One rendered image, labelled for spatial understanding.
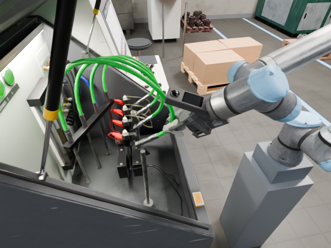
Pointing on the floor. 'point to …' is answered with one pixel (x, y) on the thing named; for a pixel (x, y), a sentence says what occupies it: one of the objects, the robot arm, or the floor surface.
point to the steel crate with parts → (124, 14)
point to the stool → (138, 44)
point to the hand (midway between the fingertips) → (165, 124)
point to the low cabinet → (294, 15)
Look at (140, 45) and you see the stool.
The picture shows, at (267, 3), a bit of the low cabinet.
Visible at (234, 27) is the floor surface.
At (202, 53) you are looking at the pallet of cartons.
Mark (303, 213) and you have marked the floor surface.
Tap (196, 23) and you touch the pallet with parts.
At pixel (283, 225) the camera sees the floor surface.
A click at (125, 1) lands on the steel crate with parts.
